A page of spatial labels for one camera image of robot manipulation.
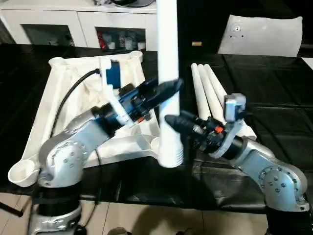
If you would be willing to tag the white plastic table leg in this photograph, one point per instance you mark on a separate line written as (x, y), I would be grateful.
(199, 93)
(217, 85)
(168, 49)
(210, 98)

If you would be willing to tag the white plastic table top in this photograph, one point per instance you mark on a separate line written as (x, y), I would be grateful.
(129, 144)

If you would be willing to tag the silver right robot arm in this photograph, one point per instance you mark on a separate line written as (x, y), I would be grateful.
(276, 181)

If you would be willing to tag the dark rounded robot base part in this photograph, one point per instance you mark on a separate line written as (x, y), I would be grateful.
(121, 231)

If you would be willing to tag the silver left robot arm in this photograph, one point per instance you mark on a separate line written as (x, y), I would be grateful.
(63, 156)

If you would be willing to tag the small tan label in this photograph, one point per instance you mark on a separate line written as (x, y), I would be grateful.
(196, 43)

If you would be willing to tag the black mat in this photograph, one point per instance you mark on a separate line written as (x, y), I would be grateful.
(269, 98)

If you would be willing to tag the dark grey helmet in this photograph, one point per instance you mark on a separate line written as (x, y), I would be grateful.
(134, 3)

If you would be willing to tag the white cabinet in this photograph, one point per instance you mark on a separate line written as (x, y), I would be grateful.
(73, 19)

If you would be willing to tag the white flat board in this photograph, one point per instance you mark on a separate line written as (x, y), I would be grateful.
(308, 61)

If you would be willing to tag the black metal rod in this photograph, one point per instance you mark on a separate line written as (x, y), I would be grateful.
(12, 209)

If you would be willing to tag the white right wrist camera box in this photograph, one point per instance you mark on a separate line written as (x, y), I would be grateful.
(233, 107)

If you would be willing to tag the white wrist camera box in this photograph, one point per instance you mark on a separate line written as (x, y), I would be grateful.
(113, 73)
(233, 107)

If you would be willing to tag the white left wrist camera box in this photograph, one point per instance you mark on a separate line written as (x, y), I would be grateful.
(113, 73)

